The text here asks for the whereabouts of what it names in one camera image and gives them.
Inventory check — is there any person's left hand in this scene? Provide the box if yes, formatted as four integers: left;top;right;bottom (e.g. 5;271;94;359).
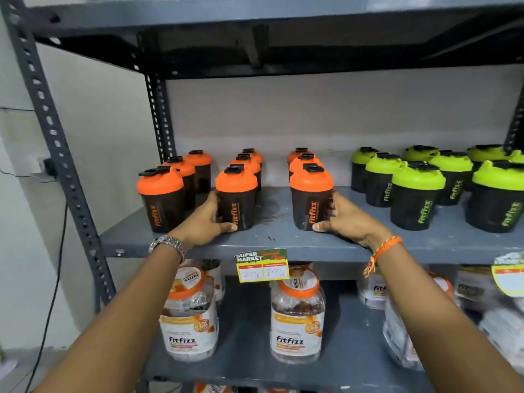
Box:
171;190;238;251

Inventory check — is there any person's right hand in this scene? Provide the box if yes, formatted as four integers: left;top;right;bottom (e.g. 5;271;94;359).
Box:
312;190;394;252

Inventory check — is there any orange lid black shaker bottle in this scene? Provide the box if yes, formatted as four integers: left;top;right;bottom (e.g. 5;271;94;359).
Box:
289;163;335;231
215;164;258;231

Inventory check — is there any person's left forearm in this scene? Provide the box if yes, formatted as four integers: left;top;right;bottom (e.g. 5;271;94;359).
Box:
34;244;185;393

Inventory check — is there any person's right forearm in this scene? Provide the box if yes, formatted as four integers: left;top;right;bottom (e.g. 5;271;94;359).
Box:
374;240;524;393

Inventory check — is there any grey metal shelving rack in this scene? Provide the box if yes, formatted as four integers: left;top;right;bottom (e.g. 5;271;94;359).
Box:
0;0;524;393

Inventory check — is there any green and yellow price tag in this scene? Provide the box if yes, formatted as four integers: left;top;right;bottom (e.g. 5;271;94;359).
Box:
491;252;524;298
234;248;290;284

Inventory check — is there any silver metal wristwatch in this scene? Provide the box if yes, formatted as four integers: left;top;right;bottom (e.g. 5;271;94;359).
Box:
148;235;187;263

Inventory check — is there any group of orange lid shakers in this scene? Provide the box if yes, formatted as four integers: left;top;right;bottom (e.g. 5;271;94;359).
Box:
137;147;324;234

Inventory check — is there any group of green lid shakers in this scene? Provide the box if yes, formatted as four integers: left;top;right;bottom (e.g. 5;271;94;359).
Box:
350;144;524;234

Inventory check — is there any white plastic pouch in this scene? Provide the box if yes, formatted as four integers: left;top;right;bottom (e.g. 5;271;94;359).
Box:
477;298;524;375
454;266;501;313

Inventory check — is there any orange thread bracelet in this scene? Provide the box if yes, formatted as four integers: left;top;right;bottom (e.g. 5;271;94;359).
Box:
363;236;404;279

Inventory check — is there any black power cable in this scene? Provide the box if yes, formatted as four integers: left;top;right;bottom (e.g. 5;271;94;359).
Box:
24;204;69;393

